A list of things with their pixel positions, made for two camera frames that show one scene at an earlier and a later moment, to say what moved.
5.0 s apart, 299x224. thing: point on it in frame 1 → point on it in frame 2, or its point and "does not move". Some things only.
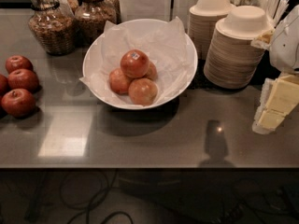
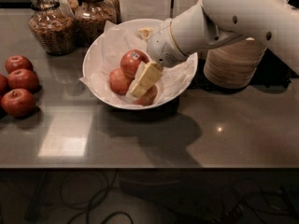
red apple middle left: (22, 78) does not move
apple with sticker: (135, 63) does not move
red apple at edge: (4, 84) does not move
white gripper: (286, 49) → (163, 49)
